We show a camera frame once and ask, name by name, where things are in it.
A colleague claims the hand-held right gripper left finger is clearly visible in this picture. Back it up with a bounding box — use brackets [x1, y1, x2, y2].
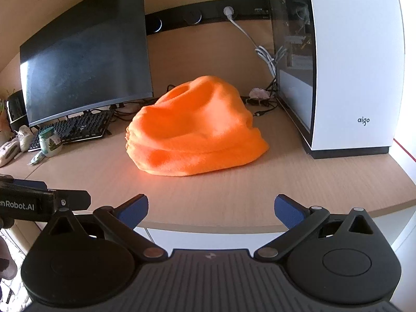
[41, 194, 168, 261]

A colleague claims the black monitor cable bundle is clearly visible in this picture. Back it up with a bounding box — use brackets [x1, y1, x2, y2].
[111, 84, 183, 122]

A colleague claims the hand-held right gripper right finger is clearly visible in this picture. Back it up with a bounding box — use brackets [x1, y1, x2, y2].
[253, 194, 386, 262]

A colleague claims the white computer case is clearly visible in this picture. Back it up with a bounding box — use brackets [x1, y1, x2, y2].
[266, 0, 407, 160]

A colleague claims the black box-shaped device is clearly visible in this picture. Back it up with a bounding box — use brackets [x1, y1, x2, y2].
[6, 89, 28, 132]

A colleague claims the crumpled white tissue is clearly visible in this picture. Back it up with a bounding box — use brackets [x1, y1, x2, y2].
[248, 88, 270, 102]

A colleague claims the orange fleece garment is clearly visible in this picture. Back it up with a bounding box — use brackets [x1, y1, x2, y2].
[125, 75, 270, 178]

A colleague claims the black socket rail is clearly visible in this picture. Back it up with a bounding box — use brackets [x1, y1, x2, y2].
[145, 0, 272, 36]

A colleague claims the white power cable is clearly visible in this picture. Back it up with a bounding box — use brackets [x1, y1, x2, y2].
[224, 6, 288, 78]

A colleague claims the black mechanical keyboard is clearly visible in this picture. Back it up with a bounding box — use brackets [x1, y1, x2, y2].
[28, 109, 115, 153]

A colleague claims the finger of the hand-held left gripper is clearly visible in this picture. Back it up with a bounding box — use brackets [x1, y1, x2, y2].
[47, 188, 92, 214]

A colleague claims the black computer cable bundle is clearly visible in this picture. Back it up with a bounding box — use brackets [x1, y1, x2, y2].
[240, 77, 279, 118]

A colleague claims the green lidded jar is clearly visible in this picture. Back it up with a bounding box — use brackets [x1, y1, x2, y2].
[38, 127, 63, 157]

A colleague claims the curved black computer monitor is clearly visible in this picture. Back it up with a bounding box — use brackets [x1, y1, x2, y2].
[19, 0, 154, 128]

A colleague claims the white cloth pouch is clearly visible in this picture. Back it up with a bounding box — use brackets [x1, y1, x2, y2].
[0, 138, 21, 167]
[16, 125, 35, 153]

